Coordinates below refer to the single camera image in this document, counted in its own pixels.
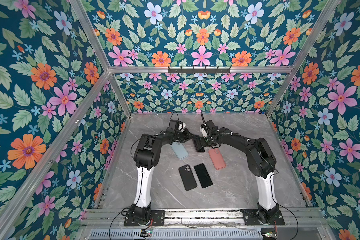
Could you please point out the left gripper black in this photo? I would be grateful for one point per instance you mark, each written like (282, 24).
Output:
(185, 136)

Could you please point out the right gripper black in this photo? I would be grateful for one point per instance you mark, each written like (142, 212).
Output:
(204, 145)

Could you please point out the light blue phone case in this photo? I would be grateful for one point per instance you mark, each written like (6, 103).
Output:
(179, 150)

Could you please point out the purple edged smartphone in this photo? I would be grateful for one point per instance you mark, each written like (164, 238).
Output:
(199, 145)

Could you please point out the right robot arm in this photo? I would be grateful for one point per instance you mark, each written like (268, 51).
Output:
(260, 158)

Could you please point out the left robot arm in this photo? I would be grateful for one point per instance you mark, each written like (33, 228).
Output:
(148, 153)

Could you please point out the pink phone case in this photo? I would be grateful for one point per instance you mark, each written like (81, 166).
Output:
(217, 159)

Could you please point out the black phone case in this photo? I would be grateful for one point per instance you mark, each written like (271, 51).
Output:
(187, 177)

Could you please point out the black smartphone face up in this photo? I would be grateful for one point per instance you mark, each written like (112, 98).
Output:
(203, 175)

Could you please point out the metal hook rail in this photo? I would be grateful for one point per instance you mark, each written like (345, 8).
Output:
(199, 70)

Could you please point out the aluminium front rail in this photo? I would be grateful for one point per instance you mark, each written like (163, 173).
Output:
(239, 217)

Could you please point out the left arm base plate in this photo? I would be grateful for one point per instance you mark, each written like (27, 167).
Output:
(145, 218)

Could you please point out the aluminium frame post left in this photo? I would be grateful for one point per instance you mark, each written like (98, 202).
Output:
(17, 204)

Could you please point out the aluminium frame post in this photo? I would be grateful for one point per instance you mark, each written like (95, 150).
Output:
(17, 204)
(318, 27)

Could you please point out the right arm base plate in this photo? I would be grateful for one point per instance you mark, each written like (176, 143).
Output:
(263, 217)

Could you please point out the white vented cable duct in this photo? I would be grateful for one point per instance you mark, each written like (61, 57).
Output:
(175, 234)

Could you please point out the aluminium frame post right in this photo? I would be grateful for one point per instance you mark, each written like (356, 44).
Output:
(318, 27)

